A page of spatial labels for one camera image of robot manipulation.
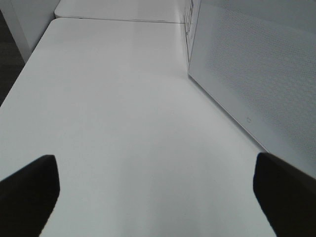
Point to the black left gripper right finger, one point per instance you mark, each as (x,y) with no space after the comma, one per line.
(286,195)

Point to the white microwave oven body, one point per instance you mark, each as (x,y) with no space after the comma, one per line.
(191,11)

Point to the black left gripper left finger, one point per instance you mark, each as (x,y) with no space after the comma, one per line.
(28,197)

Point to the white microwave door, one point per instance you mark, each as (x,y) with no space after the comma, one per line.
(257,59)

